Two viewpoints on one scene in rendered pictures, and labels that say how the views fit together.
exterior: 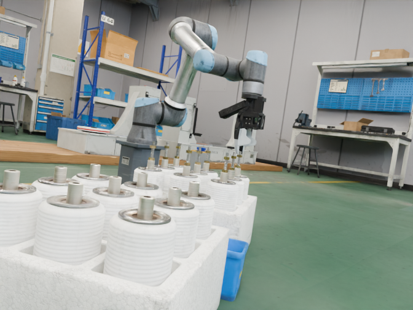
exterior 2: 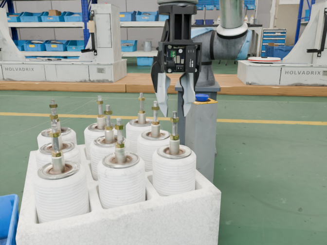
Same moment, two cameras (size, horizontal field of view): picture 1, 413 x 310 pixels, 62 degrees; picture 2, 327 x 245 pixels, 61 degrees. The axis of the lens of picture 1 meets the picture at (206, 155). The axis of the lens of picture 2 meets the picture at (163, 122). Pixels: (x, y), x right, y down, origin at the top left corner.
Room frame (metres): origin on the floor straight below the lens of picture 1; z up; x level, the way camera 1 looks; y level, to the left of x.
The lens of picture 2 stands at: (0.90, -0.56, 0.49)
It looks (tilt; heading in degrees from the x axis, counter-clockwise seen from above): 17 degrees down; 54
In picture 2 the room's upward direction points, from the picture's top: straight up
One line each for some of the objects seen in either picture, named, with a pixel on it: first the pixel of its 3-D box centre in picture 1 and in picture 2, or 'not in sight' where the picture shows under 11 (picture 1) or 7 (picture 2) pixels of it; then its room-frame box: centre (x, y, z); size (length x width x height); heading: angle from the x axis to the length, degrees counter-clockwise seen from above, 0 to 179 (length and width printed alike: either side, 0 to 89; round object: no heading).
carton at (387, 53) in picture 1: (389, 56); not in sight; (5.33, -2.54, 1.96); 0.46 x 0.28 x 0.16; 44
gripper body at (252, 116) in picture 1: (251, 112); (177, 41); (1.24, -0.14, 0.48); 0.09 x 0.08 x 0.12; 62
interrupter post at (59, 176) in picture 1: (59, 175); not in sight; (0.66, 0.27, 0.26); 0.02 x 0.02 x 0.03
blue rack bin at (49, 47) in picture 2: not in sight; (59, 45); (2.59, 5.34, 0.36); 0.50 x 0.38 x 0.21; 49
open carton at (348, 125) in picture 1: (355, 125); not in sight; (5.47, -2.26, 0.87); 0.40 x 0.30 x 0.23; 34
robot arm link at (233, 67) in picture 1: (235, 69); not in sight; (1.32, -0.06, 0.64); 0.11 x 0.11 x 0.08; 32
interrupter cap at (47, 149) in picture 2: (185, 175); (57, 148); (1.05, 0.05, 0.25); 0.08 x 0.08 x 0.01
